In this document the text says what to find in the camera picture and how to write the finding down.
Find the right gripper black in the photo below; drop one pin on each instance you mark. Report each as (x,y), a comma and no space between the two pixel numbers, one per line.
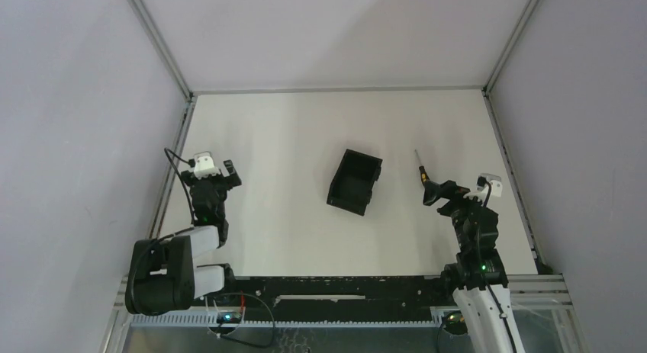
(447,189)

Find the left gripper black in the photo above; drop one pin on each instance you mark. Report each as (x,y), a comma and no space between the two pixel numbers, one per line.
(210,179)

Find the yellow black screwdriver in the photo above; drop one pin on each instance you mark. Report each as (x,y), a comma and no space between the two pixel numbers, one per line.
(423,173)

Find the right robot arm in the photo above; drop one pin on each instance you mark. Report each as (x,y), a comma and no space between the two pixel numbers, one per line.
(477,280)

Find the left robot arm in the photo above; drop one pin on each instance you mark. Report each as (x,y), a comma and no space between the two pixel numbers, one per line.
(164,273)

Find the black plastic bin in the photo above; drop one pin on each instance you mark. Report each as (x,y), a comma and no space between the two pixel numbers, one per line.
(352,184)

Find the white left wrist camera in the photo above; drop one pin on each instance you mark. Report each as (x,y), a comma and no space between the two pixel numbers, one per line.
(204,165)

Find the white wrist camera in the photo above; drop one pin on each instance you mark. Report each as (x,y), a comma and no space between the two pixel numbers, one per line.
(488,185)
(204,165)

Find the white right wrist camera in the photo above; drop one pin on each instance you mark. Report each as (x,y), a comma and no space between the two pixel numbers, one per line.
(488,185)

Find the aluminium frame back rail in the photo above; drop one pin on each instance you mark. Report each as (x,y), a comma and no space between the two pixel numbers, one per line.
(336,89)

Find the aluminium frame rail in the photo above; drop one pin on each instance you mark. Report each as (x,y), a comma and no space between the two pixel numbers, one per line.
(539,261)
(336,89)
(119,320)

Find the aluminium frame right rail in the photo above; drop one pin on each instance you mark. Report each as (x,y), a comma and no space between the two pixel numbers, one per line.
(539,261)

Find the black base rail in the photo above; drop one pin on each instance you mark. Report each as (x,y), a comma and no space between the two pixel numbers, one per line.
(372,299)

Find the aluminium frame left rail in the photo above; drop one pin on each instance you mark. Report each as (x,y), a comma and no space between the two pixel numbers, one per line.
(119,320)

